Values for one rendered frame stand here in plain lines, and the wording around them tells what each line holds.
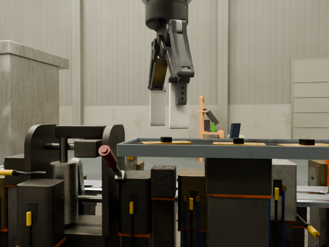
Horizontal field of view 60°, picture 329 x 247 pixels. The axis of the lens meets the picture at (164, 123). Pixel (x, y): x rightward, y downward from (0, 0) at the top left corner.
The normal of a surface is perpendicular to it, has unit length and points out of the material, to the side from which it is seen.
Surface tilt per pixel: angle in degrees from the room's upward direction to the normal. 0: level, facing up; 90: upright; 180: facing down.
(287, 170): 90
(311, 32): 90
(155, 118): 90
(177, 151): 90
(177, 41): 64
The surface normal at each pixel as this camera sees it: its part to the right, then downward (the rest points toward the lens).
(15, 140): 0.96, 0.00
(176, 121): 0.26, 0.03
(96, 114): -0.22, 0.02
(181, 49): 0.24, -0.43
